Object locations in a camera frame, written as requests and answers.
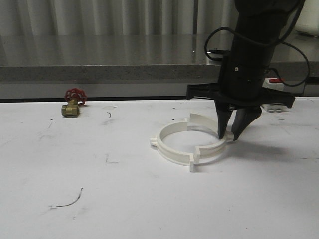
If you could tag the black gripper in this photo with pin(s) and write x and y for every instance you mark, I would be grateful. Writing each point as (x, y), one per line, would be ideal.
(238, 88)

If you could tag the white half clamp with stud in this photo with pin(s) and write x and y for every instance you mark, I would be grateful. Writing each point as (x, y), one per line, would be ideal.
(210, 150)

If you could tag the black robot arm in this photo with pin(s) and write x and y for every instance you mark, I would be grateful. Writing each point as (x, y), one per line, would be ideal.
(261, 26)

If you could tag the white container in background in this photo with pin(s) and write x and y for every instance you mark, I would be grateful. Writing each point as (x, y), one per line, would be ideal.
(308, 21)

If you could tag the brass valve red handwheel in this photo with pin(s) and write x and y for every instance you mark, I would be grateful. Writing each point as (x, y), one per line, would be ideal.
(75, 98)

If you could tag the grey stone counter shelf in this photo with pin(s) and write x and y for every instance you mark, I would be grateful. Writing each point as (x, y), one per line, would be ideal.
(105, 59)

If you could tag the white circuit breaker red switch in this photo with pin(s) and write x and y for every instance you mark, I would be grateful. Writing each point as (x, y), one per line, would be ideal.
(274, 84)

